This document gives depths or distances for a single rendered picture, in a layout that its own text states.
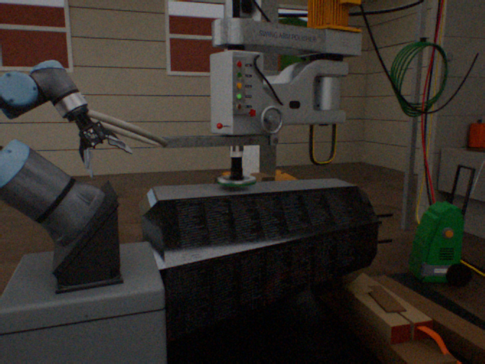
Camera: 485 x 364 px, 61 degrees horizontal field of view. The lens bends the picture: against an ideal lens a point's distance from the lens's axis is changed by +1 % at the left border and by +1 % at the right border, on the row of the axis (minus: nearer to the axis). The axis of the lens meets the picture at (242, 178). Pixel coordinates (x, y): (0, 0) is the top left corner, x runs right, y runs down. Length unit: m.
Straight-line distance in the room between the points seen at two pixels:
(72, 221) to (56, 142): 7.15
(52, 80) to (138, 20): 7.03
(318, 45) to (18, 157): 1.77
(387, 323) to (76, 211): 1.65
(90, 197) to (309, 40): 1.62
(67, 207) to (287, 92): 1.48
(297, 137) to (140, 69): 3.57
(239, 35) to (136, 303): 1.43
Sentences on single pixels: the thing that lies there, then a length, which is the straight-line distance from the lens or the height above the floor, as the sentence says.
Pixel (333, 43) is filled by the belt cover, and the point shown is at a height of 1.66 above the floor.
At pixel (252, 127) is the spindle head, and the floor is 1.20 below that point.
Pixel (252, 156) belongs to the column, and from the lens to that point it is 3.08.
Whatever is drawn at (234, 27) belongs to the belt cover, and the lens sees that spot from 2.15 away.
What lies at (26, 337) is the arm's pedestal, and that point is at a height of 0.77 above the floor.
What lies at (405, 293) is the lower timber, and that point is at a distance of 2.95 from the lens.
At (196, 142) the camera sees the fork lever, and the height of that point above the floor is 1.14.
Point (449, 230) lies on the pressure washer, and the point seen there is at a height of 0.42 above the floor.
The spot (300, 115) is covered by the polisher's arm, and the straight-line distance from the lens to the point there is 2.39.
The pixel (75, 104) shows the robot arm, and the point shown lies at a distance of 1.38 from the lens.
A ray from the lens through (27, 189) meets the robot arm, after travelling 1.17.
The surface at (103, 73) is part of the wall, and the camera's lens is 8.24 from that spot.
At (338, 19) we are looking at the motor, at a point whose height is 1.80.
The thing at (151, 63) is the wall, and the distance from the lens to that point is 8.30.
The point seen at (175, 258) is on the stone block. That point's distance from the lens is 1.90.
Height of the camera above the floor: 1.32
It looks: 10 degrees down
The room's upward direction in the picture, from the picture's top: straight up
